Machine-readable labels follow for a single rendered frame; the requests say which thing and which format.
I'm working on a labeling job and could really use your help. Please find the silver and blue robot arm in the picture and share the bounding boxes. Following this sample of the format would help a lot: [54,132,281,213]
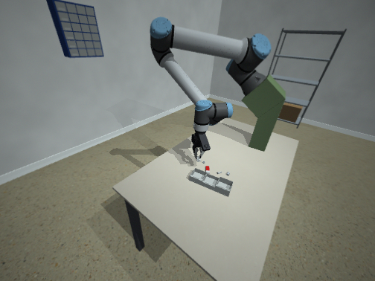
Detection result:
[150,17,271,132]

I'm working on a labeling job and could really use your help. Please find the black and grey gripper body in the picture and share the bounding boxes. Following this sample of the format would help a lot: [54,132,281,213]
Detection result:
[191,130,206,148]

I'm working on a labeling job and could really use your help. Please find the grey rack of labelled bins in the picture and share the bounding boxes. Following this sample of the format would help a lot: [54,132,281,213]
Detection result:
[189,168,233,197]

